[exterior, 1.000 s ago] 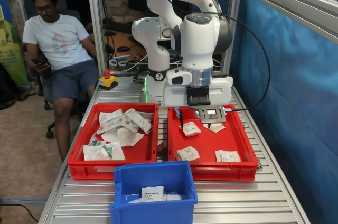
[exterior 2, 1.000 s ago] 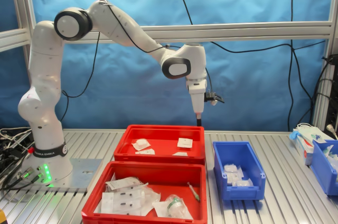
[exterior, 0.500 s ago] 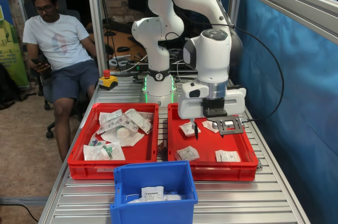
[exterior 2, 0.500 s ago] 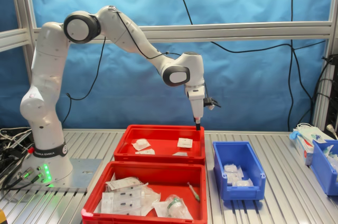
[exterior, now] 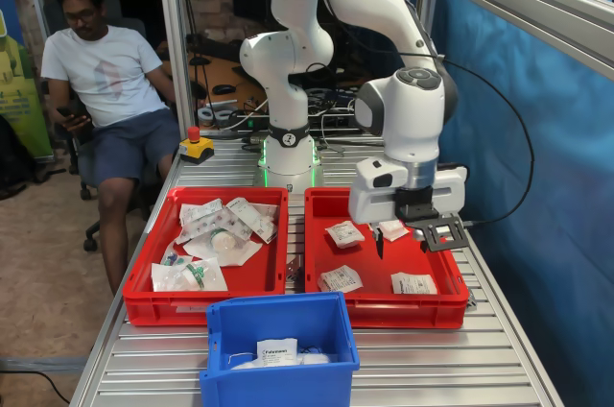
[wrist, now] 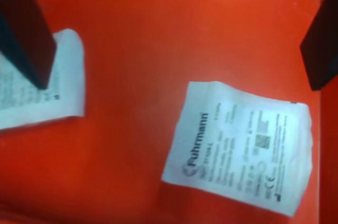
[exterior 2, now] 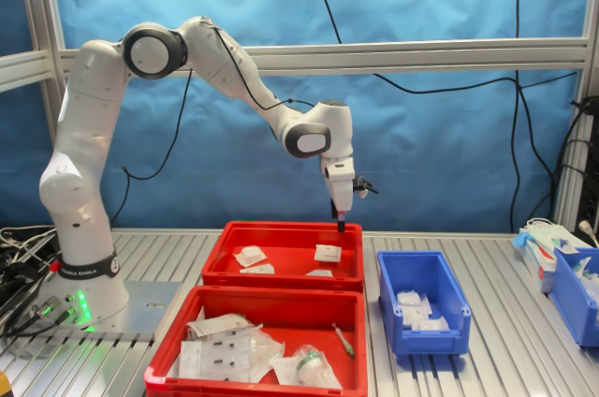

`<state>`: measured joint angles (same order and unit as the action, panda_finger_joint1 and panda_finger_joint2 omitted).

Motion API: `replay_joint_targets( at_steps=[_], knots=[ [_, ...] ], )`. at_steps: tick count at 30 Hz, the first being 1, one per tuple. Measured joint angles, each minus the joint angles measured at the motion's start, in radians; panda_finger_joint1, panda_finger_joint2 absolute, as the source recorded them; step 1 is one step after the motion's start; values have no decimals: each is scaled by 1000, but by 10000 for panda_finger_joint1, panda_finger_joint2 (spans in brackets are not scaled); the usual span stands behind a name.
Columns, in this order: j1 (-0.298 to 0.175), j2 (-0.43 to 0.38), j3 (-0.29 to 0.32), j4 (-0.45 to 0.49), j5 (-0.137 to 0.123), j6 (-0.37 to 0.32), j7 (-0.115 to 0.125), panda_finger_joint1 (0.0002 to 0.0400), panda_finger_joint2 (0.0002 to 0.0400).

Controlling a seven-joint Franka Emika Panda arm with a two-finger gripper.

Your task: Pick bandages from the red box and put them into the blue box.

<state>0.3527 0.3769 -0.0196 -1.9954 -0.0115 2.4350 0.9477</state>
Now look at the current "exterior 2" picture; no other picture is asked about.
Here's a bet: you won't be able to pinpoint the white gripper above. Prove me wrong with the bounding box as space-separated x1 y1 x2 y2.
322 157 356 234

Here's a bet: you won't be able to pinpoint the white printed mask box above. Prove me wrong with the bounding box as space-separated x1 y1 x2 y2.
518 228 558 294

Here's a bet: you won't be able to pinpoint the red plastic crate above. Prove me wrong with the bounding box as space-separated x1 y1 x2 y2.
201 220 365 294
143 285 369 397

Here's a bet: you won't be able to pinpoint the white gauze blister pack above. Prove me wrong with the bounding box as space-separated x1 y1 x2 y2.
232 246 268 270

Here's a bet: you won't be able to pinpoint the small clear gauze pack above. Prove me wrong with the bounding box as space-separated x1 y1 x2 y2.
417 316 450 332
396 291 431 322

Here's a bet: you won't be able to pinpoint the green tipped syringe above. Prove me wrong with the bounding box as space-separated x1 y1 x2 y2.
330 321 356 360

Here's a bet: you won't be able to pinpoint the clear plastic pouch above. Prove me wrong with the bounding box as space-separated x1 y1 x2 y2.
247 329 285 373

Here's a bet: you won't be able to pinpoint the clear pouch with green part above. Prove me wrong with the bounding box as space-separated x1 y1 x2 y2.
270 344 343 390

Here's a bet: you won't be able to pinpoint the long printed syringe pack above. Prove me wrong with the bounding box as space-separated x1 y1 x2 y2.
186 314 264 337

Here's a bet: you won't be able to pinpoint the blue plastic storage bin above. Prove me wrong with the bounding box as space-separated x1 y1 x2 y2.
376 250 472 356
551 246 599 347

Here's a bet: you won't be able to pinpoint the needle blister pack black caps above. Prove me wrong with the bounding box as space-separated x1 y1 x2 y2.
179 354 259 382
180 338 259 357

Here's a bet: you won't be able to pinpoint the light blue face masks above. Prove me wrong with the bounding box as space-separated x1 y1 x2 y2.
512 217 575 253

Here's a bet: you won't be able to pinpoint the white packs in bin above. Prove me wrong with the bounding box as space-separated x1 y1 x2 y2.
566 255 599 298

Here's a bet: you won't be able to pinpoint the black equipment rack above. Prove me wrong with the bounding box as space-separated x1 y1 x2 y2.
577 113 599 232

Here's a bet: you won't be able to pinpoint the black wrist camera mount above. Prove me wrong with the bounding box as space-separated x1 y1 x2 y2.
352 175 380 197

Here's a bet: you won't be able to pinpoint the aluminium profile frame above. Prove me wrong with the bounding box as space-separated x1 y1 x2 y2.
0 0 599 239

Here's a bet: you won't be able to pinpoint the black sagging cable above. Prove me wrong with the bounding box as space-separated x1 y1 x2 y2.
373 69 580 95

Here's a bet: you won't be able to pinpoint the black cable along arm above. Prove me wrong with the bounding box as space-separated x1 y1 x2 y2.
108 20 324 225

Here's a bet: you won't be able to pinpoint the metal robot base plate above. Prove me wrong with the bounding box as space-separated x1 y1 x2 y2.
35 280 183 342

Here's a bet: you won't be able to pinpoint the black cable bundle by rack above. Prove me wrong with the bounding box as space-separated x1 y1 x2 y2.
549 96 599 229

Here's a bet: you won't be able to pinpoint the tangled cables beside robot base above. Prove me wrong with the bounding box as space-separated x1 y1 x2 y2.
0 226 65 340

